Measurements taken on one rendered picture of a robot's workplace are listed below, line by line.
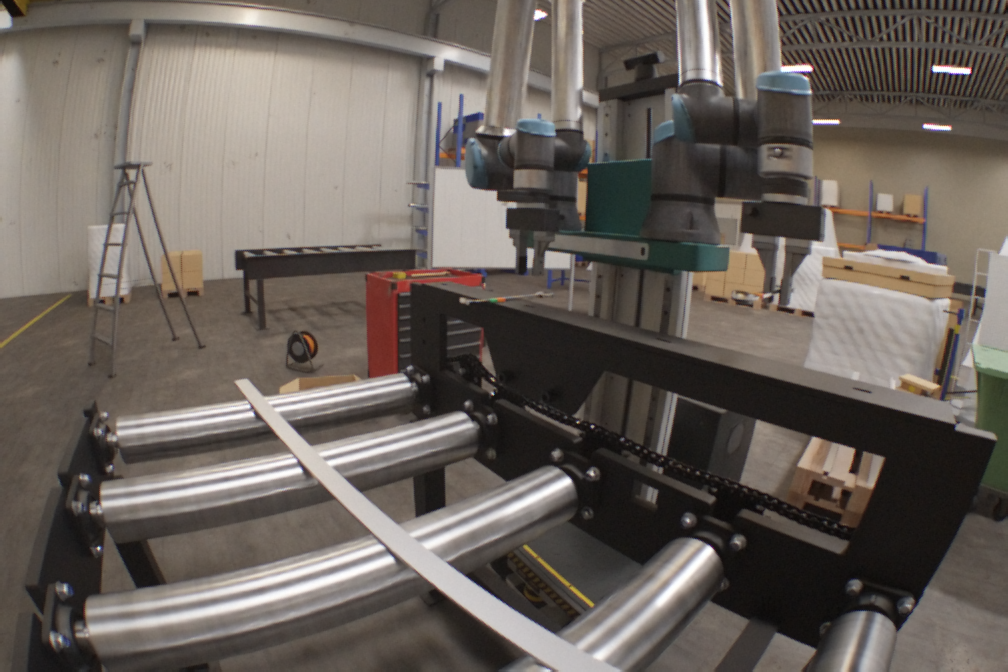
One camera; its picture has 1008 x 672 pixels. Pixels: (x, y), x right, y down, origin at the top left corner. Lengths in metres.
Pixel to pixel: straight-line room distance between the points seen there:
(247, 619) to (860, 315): 3.94
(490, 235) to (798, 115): 4.88
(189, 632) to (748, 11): 1.40
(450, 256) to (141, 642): 5.05
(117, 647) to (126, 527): 0.29
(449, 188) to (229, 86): 6.96
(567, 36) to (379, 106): 10.59
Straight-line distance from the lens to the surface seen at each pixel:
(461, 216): 5.30
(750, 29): 1.05
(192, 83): 10.89
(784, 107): 0.70
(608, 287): 1.34
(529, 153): 0.98
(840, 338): 4.08
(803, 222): 0.69
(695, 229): 0.95
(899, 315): 3.80
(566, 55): 1.23
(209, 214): 10.46
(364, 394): 1.16
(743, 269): 8.91
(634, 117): 1.38
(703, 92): 0.83
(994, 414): 2.92
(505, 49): 1.25
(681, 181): 0.96
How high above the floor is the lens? 1.35
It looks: 10 degrees down
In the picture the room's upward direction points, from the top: 2 degrees clockwise
